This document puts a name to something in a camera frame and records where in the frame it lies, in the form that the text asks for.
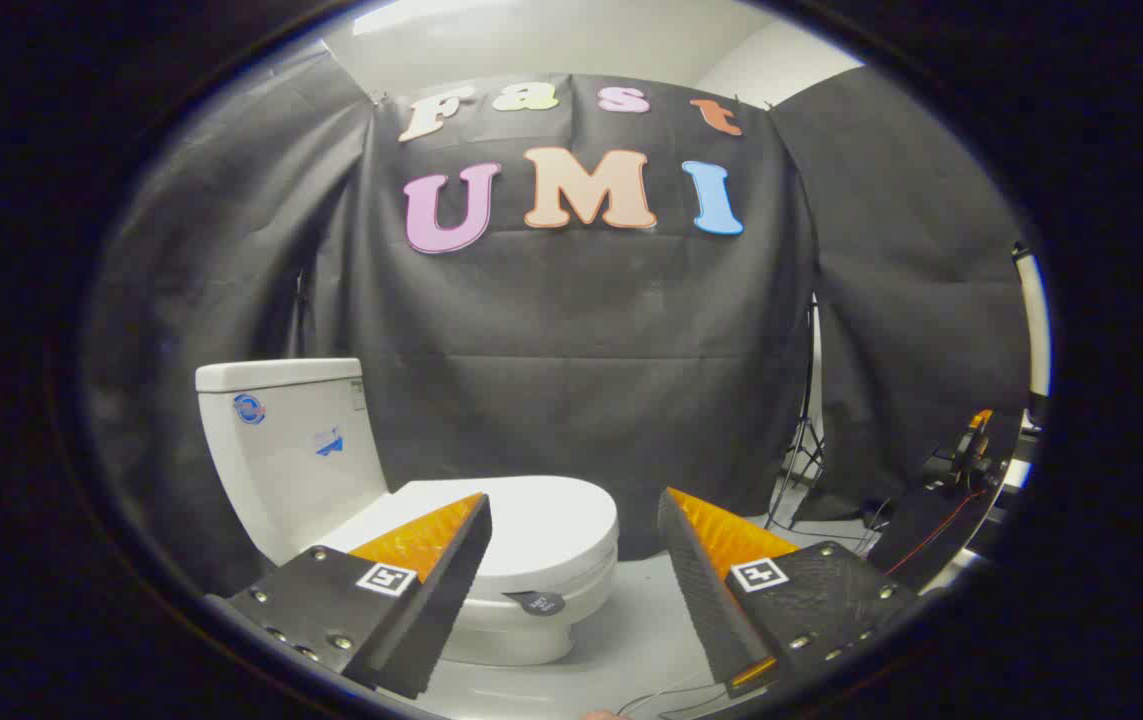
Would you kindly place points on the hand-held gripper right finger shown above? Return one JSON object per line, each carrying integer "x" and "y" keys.
{"x": 701, "y": 590}

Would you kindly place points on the white toilet lid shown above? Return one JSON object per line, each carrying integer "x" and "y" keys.
{"x": 551, "y": 525}

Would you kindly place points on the black tripod light stand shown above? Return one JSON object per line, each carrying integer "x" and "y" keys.
{"x": 811, "y": 400}

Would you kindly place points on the black device with orange part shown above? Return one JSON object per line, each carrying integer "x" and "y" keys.
{"x": 931, "y": 530}

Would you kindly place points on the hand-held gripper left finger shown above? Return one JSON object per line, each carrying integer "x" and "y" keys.
{"x": 451, "y": 590}

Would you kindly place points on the white toilet seat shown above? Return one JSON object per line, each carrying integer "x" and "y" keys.
{"x": 591, "y": 592}

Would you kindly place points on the white toilet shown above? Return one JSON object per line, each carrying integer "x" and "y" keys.
{"x": 291, "y": 470}

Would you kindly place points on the black backdrop cloth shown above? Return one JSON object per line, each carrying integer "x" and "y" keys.
{"x": 581, "y": 330}

